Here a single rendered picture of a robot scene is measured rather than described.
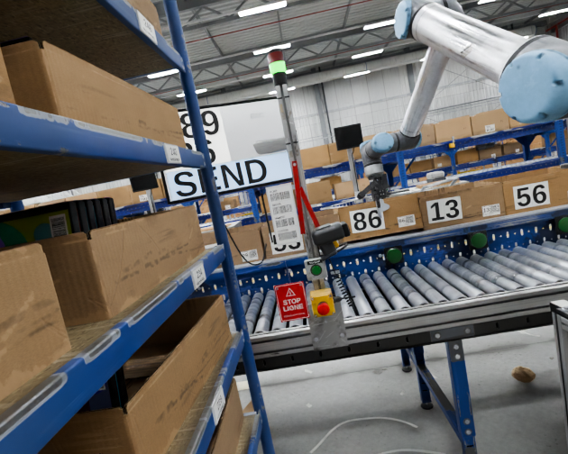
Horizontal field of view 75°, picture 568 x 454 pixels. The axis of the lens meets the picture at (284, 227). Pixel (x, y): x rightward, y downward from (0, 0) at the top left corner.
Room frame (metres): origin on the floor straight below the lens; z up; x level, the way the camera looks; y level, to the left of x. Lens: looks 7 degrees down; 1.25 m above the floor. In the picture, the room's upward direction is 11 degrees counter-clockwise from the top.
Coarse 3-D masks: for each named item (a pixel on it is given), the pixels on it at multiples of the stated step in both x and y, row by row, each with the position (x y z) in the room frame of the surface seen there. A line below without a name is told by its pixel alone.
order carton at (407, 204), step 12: (360, 204) 1.80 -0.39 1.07; (372, 204) 1.80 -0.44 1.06; (396, 204) 1.79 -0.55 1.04; (408, 204) 1.78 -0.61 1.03; (348, 216) 1.80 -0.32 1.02; (384, 216) 1.79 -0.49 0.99; (396, 216) 1.78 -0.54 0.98; (420, 216) 1.77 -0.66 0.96; (396, 228) 1.78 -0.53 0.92; (408, 228) 1.77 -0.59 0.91; (348, 240) 1.80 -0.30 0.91
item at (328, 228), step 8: (328, 224) 1.17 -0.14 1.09; (336, 224) 1.15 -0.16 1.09; (344, 224) 1.14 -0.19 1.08; (312, 232) 1.17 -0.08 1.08; (320, 232) 1.15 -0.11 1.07; (328, 232) 1.15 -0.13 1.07; (336, 232) 1.14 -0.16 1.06; (344, 232) 1.15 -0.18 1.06; (320, 240) 1.15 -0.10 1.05; (328, 240) 1.15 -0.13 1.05; (336, 240) 1.15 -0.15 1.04; (320, 248) 1.17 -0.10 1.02; (328, 248) 1.16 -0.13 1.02; (328, 256) 1.16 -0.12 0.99
